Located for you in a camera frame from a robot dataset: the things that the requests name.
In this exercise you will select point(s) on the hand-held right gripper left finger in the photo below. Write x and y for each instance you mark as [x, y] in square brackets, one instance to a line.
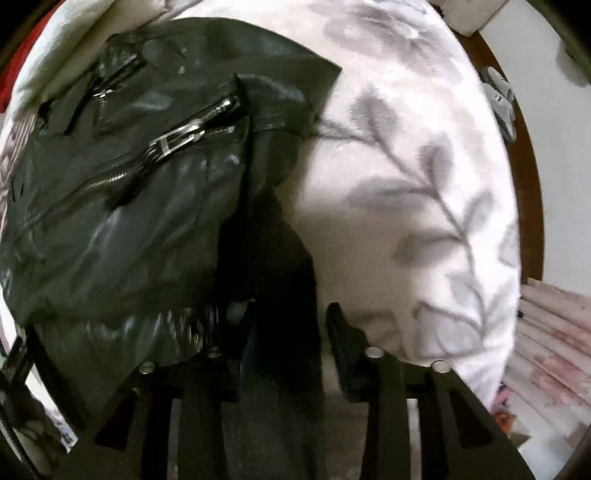
[243, 323]

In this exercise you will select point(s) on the red cloth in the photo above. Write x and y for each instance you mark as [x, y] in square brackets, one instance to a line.
[11, 69]

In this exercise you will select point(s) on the wooden bed frame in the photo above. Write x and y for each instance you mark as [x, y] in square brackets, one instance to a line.
[521, 152]

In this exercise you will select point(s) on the white leaf-print blanket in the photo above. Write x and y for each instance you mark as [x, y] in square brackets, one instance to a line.
[406, 194]

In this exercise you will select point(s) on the white pillow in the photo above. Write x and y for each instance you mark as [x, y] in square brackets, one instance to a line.
[64, 50]

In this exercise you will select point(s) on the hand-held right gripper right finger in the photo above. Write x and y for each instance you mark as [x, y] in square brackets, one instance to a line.
[339, 339]

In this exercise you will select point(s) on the black leather jacket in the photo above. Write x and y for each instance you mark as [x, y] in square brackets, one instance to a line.
[138, 194]

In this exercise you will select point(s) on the white box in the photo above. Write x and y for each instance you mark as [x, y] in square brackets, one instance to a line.
[466, 14]

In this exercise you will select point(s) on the pink floral curtain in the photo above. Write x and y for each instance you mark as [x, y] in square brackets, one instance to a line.
[549, 341]

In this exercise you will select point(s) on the grey white slipper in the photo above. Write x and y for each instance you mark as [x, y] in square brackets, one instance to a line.
[501, 99]

